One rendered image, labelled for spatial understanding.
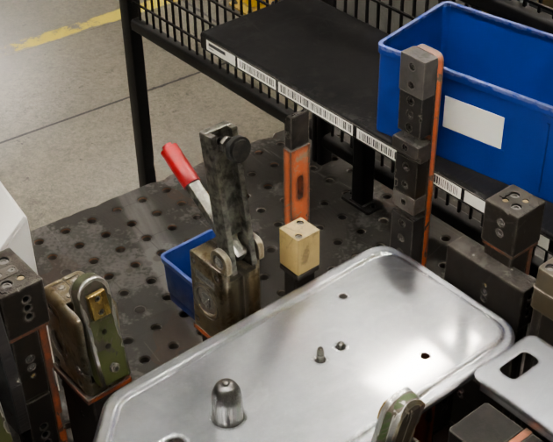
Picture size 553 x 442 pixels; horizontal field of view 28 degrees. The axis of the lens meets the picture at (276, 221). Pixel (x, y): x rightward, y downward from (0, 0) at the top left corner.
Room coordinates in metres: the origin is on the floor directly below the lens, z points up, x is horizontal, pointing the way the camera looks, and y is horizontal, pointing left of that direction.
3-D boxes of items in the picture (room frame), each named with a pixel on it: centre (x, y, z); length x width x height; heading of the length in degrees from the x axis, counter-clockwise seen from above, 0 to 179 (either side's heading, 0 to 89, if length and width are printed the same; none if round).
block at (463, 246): (1.01, -0.26, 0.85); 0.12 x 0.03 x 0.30; 39
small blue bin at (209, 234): (1.30, 0.11, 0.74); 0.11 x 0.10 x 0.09; 129
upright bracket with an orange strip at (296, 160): (1.04, -0.02, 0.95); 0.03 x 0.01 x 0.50; 129
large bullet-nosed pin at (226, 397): (0.77, 0.05, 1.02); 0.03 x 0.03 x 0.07
